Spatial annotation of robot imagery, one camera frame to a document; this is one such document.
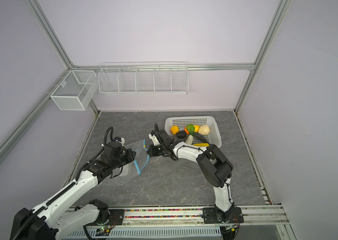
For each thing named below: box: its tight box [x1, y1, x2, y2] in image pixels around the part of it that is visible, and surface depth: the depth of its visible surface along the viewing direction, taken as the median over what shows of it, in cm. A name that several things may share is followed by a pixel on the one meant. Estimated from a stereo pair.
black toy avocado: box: [176, 130, 187, 139], surface depth 103 cm
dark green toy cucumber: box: [193, 132, 209, 143], surface depth 104 cm
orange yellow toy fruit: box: [170, 125, 180, 135], surface depth 106 cm
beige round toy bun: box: [198, 125, 210, 136], surface depth 104 cm
